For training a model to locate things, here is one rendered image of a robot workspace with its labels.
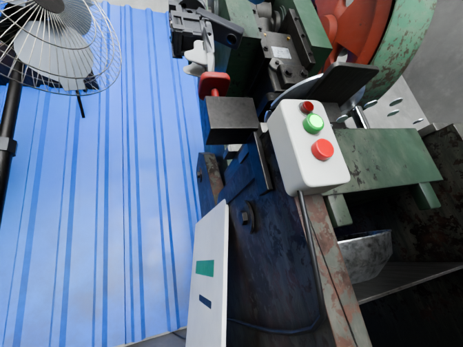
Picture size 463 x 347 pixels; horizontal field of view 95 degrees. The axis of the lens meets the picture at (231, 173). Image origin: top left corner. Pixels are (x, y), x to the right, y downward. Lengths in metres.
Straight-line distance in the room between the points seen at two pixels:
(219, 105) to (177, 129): 1.61
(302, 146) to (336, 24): 1.01
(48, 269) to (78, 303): 0.28
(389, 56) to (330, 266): 0.83
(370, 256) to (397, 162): 0.22
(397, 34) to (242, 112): 0.72
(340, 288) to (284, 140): 0.21
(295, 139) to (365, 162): 0.27
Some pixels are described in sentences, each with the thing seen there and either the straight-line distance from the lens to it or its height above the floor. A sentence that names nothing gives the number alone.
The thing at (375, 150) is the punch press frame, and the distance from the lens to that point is 0.58.
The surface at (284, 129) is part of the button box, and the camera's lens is 0.31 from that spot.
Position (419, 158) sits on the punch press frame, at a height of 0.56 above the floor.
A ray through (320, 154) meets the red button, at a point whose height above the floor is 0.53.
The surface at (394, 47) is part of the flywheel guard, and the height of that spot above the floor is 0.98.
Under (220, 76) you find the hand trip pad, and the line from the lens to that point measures 0.44.
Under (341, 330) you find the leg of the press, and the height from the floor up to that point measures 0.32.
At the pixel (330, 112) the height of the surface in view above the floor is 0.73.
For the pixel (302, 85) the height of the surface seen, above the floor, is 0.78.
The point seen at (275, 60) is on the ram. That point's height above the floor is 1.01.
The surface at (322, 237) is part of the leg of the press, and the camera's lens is 0.34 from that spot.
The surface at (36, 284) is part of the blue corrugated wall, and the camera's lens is 1.84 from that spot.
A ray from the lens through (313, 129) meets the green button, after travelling 0.31.
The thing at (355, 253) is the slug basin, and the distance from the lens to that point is 0.57.
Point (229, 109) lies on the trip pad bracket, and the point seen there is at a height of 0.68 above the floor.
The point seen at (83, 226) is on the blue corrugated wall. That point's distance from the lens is 1.79.
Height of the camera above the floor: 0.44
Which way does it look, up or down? 19 degrees up
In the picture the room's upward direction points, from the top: 11 degrees counter-clockwise
